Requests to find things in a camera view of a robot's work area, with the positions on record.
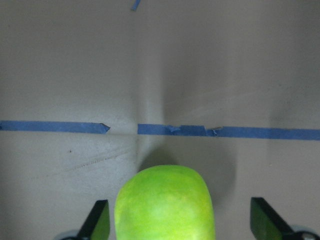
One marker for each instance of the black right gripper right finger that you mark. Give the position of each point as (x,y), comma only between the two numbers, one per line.
(266,223)

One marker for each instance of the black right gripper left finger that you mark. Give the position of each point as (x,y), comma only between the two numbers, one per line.
(97,224)

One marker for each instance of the green apple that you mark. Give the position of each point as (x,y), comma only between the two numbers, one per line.
(164,202)

